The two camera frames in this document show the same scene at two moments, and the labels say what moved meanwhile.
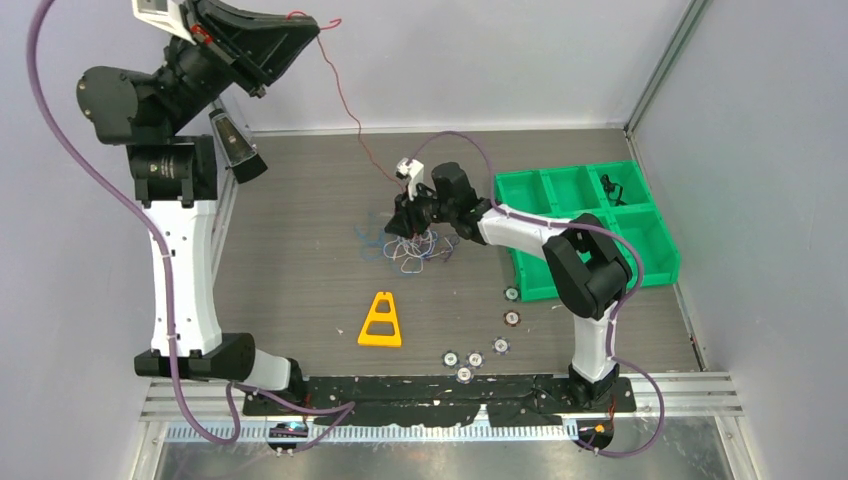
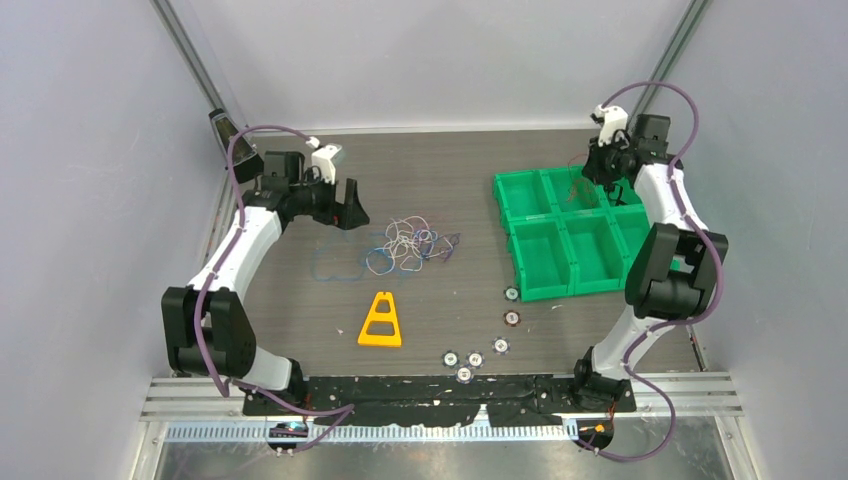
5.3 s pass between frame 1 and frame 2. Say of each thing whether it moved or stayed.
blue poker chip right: stayed
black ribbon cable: stayed
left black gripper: moved
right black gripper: moved
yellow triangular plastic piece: stayed
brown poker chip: stayed
